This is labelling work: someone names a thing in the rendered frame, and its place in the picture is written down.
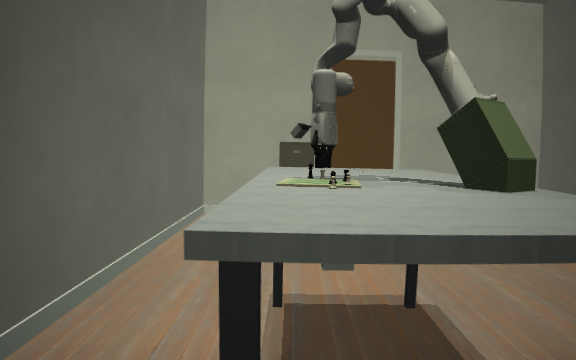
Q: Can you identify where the green and cream chessboard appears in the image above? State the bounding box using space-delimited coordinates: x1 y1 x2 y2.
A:
276 178 361 188

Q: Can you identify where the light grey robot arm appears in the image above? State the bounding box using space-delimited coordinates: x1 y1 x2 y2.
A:
311 0 497 116

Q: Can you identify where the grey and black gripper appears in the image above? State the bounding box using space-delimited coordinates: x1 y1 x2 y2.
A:
311 111 338 168

